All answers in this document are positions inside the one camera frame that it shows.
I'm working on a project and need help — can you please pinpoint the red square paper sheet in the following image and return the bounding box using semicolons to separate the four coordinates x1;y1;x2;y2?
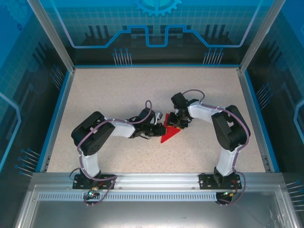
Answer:
160;113;181;144

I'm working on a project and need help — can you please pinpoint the steel sheet tray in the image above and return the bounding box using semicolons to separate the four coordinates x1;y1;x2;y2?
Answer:
13;184;296;228

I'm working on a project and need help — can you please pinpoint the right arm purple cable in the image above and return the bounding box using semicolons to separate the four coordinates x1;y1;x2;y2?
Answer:
181;89;250;208

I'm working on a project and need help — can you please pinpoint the aluminium extrusion rail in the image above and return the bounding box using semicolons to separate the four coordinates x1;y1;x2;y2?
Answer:
30;172;285;190

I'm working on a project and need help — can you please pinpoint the slotted cable duct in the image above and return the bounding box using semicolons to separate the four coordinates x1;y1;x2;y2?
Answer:
37;192;218;202

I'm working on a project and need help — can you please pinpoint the blue edged side rail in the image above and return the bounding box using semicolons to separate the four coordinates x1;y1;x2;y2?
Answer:
39;68;76;173
237;67;280;173

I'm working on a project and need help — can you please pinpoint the cable plug connector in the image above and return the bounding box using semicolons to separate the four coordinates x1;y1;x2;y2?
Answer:
222;189;239;198
85;186;100;200

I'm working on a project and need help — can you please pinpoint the aluminium frame post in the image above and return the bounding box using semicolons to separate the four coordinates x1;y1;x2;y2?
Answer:
25;0;76;73
238;0;287;73

